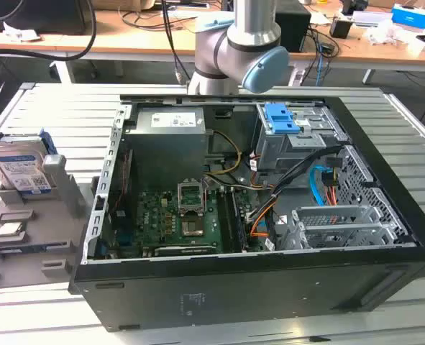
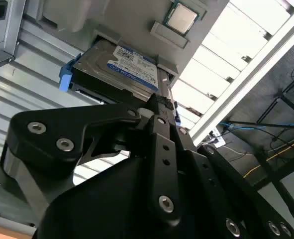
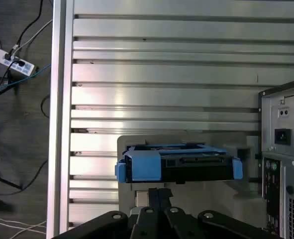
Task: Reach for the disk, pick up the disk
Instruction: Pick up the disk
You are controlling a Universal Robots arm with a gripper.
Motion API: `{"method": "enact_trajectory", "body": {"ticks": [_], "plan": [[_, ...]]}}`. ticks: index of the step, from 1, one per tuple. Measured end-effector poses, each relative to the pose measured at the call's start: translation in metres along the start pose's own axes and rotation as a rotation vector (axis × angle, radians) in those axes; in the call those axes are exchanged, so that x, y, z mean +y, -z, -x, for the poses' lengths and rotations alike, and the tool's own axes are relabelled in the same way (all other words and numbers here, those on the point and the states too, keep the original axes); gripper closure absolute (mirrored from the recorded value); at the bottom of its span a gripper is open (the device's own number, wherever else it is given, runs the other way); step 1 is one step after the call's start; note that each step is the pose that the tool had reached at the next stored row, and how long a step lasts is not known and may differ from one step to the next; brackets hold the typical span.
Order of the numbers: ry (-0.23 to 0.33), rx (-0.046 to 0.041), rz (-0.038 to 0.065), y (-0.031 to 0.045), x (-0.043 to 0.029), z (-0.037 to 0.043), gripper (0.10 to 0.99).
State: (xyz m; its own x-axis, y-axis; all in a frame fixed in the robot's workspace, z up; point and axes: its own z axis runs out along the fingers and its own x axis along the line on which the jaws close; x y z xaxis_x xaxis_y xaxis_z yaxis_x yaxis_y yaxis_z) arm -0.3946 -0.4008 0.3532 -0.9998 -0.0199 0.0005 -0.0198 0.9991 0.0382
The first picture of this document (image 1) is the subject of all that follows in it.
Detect white papers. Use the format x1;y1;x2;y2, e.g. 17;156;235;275
1;21;42;43

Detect black box on desk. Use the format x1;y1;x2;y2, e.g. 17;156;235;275
275;3;312;53

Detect black sleeved wire bundle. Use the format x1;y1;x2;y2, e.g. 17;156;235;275
269;145;342;197

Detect black open PC case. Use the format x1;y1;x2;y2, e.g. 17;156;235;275
68;93;425;334

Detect thin black cable with plug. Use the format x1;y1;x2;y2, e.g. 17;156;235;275
161;0;185;83

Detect hard disk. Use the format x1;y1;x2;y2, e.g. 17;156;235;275
0;129;58;198

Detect grey parts rack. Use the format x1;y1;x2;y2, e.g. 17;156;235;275
0;154;101;288

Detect wooden desk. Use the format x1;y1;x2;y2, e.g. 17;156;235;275
0;0;425;73

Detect silver CPU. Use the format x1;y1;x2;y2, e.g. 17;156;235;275
0;221;28;238

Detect black graphics card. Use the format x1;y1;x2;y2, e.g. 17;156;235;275
153;244;216;257

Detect silver drive cage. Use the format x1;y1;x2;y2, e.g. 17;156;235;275
251;103;348;180

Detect thick black cable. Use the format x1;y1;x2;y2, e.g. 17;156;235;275
0;0;98;63

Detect grey power supply unit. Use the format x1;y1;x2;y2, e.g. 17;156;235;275
125;106;213;180

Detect blue cardboard box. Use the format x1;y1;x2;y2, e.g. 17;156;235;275
391;3;425;28

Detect blue hanging cable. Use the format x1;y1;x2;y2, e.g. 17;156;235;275
314;39;325;87

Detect blue plastic drive latch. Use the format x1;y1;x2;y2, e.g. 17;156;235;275
264;103;303;134

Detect black RAM slot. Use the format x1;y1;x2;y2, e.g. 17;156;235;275
232;189;250;252
217;189;237;252

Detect orange wire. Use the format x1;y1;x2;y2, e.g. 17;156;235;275
250;203;278;239

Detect metal socket cover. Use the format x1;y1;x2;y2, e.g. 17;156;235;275
175;178;208;216

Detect green motherboard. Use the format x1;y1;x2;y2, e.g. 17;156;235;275
104;186;270;258

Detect yellow wire bundle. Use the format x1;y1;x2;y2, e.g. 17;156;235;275
204;129;242;177

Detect silver disk bay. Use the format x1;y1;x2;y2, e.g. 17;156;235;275
280;204;409;251

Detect white plastic bag pile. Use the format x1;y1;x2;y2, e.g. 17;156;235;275
362;19;425;55

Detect light blue wire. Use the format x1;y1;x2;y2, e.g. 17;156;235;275
307;167;328;208

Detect CPU socket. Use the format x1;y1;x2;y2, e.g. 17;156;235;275
180;215;206;238

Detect dark RAM stick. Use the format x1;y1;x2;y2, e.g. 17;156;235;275
0;244;71;253

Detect black monitor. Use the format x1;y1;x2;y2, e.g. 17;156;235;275
0;0;93;35

